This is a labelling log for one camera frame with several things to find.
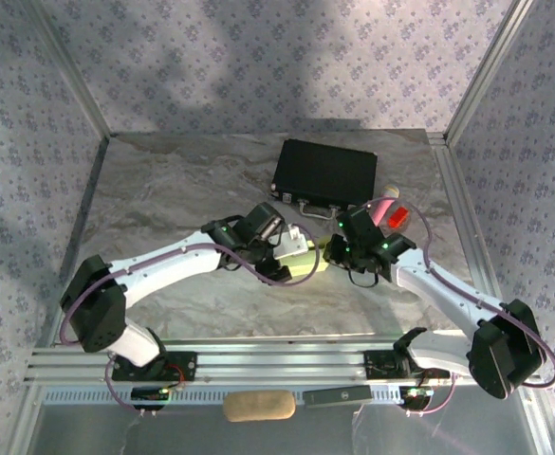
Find pale green paper box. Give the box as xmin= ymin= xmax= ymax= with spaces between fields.
xmin=280 ymin=238 xmax=329 ymax=280

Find pink foam tube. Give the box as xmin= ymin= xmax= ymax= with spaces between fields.
xmin=369 ymin=198 xmax=396 ymax=228

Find black hard case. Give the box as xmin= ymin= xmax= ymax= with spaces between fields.
xmin=269 ymin=138 xmax=379 ymax=212

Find black flat rectangular device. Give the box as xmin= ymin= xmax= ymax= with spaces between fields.
xmin=303 ymin=385 xmax=374 ymax=410

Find tan oblong sponge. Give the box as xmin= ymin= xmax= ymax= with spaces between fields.
xmin=222 ymin=390 xmax=297 ymax=423

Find right small controller board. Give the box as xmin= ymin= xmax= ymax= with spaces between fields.
xmin=398 ymin=386 xmax=435 ymax=410

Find small controller board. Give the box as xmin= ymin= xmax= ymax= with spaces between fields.
xmin=398 ymin=386 xmax=435 ymax=410
xmin=132 ymin=387 xmax=170 ymax=411

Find left small controller board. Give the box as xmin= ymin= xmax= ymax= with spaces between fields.
xmin=132 ymin=387 xmax=170 ymax=411

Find silver case handle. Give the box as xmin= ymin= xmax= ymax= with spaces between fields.
xmin=298 ymin=197 xmax=340 ymax=222

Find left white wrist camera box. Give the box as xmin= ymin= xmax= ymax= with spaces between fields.
xmin=268 ymin=226 xmax=309 ymax=261

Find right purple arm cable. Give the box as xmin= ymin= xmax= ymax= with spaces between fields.
xmin=360 ymin=201 xmax=555 ymax=418

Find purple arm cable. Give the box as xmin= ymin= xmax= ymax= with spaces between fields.
xmin=360 ymin=201 xmax=555 ymax=418
xmin=60 ymin=222 xmax=321 ymax=418

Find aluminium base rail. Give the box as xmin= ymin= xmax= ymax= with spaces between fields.
xmin=23 ymin=334 xmax=543 ymax=386

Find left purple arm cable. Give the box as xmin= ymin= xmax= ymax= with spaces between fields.
xmin=60 ymin=222 xmax=321 ymax=418

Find right aluminium side rail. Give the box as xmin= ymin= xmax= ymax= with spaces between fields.
xmin=427 ymin=132 xmax=513 ymax=342

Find aluminium side rail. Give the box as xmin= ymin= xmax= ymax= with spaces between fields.
xmin=48 ymin=136 xmax=113 ymax=343
xmin=427 ymin=132 xmax=513 ymax=342

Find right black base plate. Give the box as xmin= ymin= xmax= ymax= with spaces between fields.
xmin=364 ymin=350 xmax=452 ymax=380

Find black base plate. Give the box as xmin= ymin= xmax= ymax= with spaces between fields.
xmin=364 ymin=350 xmax=452 ymax=380
xmin=111 ymin=351 xmax=198 ymax=383

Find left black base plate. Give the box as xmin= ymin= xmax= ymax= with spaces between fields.
xmin=111 ymin=351 xmax=198 ymax=383

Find slotted grey cable duct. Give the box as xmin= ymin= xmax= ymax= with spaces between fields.
xmin=39 ymin=384 xmax=406 ymax=405

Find left aluminium side rail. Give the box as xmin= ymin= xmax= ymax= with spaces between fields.
xmin=48 ymin=136 xmax=113 ymax=343

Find right aluminium frame post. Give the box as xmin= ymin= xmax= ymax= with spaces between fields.
xmin=445 ymin=0 xmax=537 ymax=139

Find aluminium frame post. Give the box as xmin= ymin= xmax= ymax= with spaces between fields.
xmin=445 ymin=0 xmax=537 ymax=139
xmin=20 ymin=0 xmax=113 ymax=138

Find left aluminium frame post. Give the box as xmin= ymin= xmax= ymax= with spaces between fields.
xmin=20 ymin=0 xmax=113 ymax=138

